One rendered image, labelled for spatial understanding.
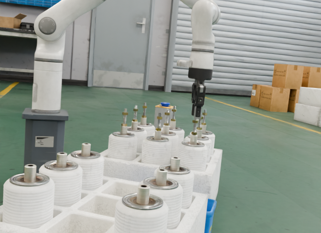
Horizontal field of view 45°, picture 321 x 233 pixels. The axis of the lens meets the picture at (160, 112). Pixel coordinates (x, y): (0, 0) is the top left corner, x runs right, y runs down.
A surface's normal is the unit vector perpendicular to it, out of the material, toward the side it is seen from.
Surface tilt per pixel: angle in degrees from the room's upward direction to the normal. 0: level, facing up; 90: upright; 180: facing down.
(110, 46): 90
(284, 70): 90
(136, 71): 90
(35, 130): 90
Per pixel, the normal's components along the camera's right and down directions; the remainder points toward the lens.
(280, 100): 0.24, 0.15
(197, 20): -0.54, 0.36
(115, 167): -0.24, 0.11
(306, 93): -0.95, -0.04
